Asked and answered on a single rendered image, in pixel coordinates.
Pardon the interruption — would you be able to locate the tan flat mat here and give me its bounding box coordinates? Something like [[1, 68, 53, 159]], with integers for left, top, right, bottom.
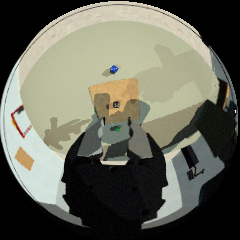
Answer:
[[89, 78, 139, 124]]

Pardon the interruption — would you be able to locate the blue die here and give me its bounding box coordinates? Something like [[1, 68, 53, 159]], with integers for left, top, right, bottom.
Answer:
[[110, 65, 118, 73]]

